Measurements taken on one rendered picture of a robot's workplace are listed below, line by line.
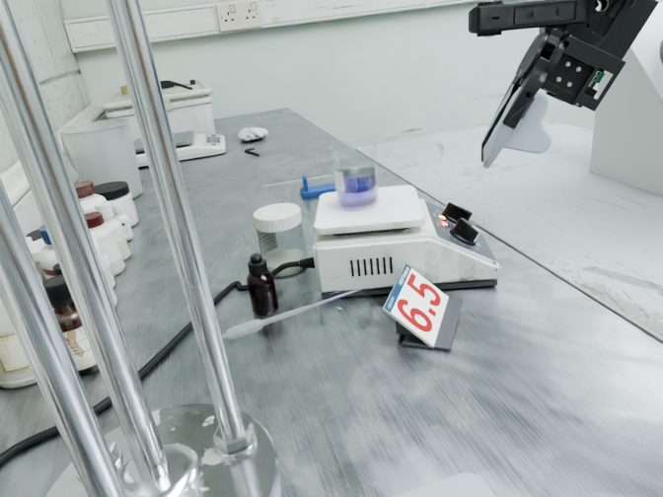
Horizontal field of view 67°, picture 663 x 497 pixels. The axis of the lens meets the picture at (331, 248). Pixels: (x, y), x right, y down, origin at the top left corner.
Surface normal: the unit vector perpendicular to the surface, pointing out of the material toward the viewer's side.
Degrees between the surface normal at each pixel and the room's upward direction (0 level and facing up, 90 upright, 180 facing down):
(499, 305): 0
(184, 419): 0
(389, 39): 90
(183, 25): 90
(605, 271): 0
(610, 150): 90
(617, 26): 85
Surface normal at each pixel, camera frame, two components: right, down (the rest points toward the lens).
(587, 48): -0.20, 0.35
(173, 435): -0.11, -0.90
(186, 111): 0.31, 0.42
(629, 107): -0.96, 0.21
